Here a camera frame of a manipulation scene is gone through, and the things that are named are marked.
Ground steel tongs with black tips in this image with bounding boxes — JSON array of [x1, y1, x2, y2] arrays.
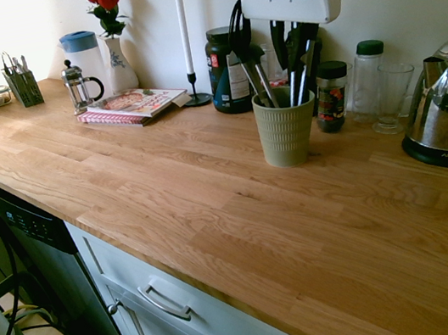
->
[[276, 19, 327, 109]]

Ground white kitchen base cabinet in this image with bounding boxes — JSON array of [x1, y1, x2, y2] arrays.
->
[[64, 183, 320, 335]]

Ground metal tongs in caddy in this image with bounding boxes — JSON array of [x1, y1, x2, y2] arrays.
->
[[0, 49, 17, 79]]

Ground green perforated cutlery caddy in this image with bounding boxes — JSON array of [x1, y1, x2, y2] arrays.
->
[[0, 63, 46, 112]]

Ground black steel-handled kitchen utensil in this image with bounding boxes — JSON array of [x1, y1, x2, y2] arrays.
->
[[245, 40, 283, 112]]

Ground pizza cookbook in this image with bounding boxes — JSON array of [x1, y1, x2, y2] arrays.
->
[[84, 79, 192, 129]]

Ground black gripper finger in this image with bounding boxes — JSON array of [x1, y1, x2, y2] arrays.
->
[[300, 20, 325, 61], [267, 17, 293, 73]]

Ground round metal cabinet knob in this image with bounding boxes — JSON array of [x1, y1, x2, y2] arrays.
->
[[105, 298, 126, 317]]

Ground black kettle base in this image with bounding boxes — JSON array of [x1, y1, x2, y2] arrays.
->
[[400, 128, 448, 178]]

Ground silver drawer handle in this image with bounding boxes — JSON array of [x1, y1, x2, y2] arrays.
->
[[136, 274, 194, 330]]

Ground red white checked item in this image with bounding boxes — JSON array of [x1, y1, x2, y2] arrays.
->
[[268, 76, 291, 90]]

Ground white pitcher with blue lid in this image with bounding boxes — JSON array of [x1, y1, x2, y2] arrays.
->
[[58, 28, 110, 104]]

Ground glass French press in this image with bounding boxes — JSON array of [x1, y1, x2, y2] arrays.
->
[[59, 53, 109, 118]]

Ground black protein powder tub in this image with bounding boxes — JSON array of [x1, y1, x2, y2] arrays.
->
[[200, 23, 258, 119]]

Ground white floral ceramic vase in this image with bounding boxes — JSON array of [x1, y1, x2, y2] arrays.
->
[[99, 33, 142, 97]]

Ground coffee jar with black lid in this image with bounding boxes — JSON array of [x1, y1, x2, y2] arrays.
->
[[308, 58, 359, 136]]

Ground plain drinking glass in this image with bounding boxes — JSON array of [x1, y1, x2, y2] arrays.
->
[[259, 39, 293, 91]]

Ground clear bottle with green lid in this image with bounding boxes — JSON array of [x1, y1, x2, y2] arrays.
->
[[339, 37, 397, 127]]

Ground footed clear glass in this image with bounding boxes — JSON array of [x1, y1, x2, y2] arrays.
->
[[362, 59, 426, 139]]

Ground tall white candle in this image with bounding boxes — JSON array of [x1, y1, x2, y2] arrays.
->
[[174, 0, 197, 75]]

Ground yellow wires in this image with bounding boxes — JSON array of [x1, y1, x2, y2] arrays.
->
[[1, 299, 56, 332]]

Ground green ribbed utensil holder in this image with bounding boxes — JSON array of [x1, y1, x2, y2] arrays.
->
[[249, 81, 327, 172]]

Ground black dishwasher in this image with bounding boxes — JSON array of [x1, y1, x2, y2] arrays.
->
[[0, 146, 140, 335]]

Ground black candle holder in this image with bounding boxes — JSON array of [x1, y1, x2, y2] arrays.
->
[[178, 69, 215, 109]]

